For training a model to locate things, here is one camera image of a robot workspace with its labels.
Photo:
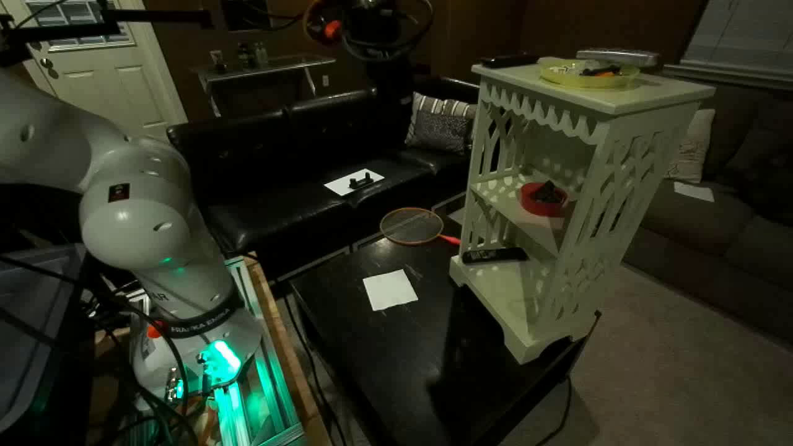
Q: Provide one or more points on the red plastic bowl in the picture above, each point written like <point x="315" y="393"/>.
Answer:
<point x="544" y="198"/>

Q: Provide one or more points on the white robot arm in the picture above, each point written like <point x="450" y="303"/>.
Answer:
<point x="136" y="214"/>

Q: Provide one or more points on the white paper napkin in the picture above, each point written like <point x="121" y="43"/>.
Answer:
<point x="389" y="290"/>

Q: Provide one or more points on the white card on sofa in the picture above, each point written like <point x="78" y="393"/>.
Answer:
<point x="352" y="182"/>

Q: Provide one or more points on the black remote on shelf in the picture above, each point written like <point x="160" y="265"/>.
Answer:
<point x="491" y="255"/>

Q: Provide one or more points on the patterned throw pillow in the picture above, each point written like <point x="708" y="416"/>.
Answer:
<point x="440" y="122"/>

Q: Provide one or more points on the black leather sofa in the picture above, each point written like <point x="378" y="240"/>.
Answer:
<point x="261" y="179"/>

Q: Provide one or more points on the white lattice shelf unit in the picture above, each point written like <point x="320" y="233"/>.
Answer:
<point x="607" y="148"/>

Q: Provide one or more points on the black standing fan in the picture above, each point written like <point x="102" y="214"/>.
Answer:
<point x="378" y="32"/>

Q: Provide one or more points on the black remote on top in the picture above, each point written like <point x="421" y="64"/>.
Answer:
<point x="508" y="60"/>

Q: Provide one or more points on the dark console table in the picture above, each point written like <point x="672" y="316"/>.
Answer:
<point x="266" y="87"/>

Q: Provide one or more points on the yellow tray on shelf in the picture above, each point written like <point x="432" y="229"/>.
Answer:
<point x="586" y="72"/>

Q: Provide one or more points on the silver flat device on top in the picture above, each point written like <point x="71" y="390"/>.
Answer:
<point x="622" y="57"/>

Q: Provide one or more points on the white paper on couch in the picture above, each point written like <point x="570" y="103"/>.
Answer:
<point x="694" y="191"/>

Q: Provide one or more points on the white panel door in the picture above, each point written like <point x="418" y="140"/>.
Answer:
<point x="120" y="77"/>

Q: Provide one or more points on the grey fabric couch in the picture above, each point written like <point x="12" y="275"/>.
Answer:
<point x="735" y="253"/>

